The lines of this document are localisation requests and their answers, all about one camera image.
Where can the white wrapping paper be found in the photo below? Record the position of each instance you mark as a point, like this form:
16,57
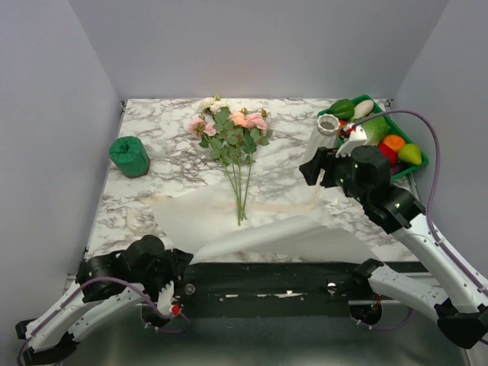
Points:
299,237

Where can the toy purple eggplant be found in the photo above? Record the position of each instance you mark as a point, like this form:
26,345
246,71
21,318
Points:
398,168

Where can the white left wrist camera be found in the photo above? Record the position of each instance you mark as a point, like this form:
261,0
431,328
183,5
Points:
166,303

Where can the cream ribbon with gold letters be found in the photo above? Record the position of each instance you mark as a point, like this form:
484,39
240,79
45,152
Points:
213,209

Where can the white ribbed vase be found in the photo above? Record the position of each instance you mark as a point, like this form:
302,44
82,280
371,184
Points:
324,134

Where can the white toy radish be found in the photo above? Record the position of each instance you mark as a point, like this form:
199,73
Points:
363,109

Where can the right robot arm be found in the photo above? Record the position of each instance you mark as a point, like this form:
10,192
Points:
459,305

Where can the green plastic basket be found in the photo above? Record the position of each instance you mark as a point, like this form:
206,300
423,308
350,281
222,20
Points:
394,129

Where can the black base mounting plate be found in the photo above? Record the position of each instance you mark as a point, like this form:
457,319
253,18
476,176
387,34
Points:
263,290

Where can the toy yellow-green pear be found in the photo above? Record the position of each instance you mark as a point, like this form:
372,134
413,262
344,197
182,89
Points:
410,153

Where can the green toy bell pepper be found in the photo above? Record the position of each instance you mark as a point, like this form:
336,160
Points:
343,109

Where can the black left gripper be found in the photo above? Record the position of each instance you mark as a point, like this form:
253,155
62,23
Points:
178,261

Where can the aluminium frame rail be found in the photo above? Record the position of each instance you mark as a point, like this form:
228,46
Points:
55,339

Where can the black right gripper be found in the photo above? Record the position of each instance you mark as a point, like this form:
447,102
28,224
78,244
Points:
311,168

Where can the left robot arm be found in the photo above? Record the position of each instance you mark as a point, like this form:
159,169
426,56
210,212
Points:
113,283

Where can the toy green cabbage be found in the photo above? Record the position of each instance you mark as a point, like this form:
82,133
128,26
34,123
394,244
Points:
375,129

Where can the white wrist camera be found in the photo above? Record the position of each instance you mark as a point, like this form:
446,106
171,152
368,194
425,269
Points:
166,303
352,137

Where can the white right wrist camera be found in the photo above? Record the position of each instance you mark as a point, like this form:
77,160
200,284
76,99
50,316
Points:
352,137

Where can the toy orange fruit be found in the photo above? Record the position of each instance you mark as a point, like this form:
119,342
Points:
394,142

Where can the toy red pepper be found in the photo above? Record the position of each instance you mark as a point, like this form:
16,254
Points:
389,153

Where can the pink rose flower bouquet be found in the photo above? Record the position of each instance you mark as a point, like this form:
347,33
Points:
232,139

